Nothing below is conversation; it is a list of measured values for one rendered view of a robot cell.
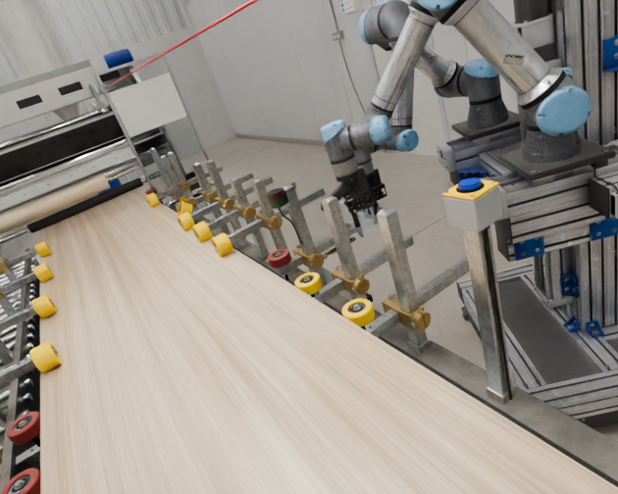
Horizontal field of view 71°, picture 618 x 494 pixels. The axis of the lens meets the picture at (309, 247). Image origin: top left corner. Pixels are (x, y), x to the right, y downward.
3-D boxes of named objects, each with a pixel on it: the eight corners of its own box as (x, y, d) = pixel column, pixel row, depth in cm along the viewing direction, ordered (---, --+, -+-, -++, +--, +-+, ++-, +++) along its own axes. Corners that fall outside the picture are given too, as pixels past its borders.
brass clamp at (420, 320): (399, 306, 126) (395, 291, 124) (434, 322, 115) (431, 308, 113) (384, 317, 124) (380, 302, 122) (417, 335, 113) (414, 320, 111)
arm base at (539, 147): (564, 139, 132) (562, 106, 128) (593, 151, 118) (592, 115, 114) (514, 154, 134) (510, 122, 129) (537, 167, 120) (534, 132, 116)
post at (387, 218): (423, 353, 126) (386, 205, 105) (432, 359, 123) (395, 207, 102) (414, 360, 124) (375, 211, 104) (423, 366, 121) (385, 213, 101)
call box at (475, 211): (472, 214, 85) (467, 177, 82) (504, 220, 80) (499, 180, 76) (448, 229, 83) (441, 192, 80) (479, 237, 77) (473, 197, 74)
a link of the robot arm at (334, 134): (343, 122, 120) (315, 130, 123) (354, 159, 124) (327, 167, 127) (348, 116, 126) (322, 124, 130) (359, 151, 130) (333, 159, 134)
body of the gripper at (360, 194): (376, 208, 131) (364, 171, 126) (348, 217, 132) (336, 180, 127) (372, 200, 138) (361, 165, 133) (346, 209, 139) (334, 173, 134)
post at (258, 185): (296, 278, 188) (257, 176, 167) (300, 281, 185) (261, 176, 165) (289, 282, 186) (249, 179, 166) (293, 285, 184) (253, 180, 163)
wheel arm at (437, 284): (466, 267, 133) (464, 255, 131) (475, 270, 130) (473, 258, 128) (358, 344, 117) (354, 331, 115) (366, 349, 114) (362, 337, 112)
